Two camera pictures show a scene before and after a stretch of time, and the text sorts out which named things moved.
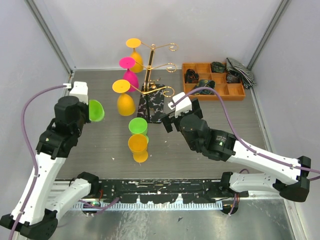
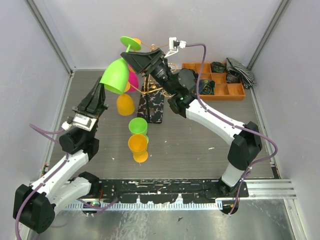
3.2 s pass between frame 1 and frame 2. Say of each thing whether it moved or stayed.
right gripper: moved
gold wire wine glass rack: stayed
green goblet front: moved
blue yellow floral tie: stayed
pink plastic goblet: stayed
